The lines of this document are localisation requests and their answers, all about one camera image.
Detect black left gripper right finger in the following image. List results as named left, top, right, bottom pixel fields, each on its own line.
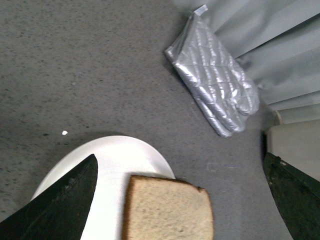
left=263, top=152, right=320, bottom=240

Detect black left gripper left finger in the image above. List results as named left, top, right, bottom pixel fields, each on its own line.
left=0, top=154, right=98, bottom=240

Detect slice of bread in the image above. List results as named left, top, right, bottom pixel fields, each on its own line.
left=121, top=175, right=215, bottom=240

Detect cream toaster with chrome top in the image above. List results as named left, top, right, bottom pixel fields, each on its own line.
left=266, top=111, right=320, bottom=180

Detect white round plate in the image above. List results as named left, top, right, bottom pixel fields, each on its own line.
left=33, top=135, right=175, bottom=240

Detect upper silver quilted oven mitt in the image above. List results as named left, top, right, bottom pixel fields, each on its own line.
left=169, top=15, right=260, bottom=132

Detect silver quilted oven mitt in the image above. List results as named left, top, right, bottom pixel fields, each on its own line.
left=165, top=14, right=247, bottom=137
left=169, top=15, right=260, bottom=132

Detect lower silver quilted oven mitt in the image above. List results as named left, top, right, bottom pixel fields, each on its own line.
left=165, top=14, right=247, bottom=137

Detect grey curtain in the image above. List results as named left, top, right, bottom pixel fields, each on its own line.
left=175, top=0, right=320, bottom=124

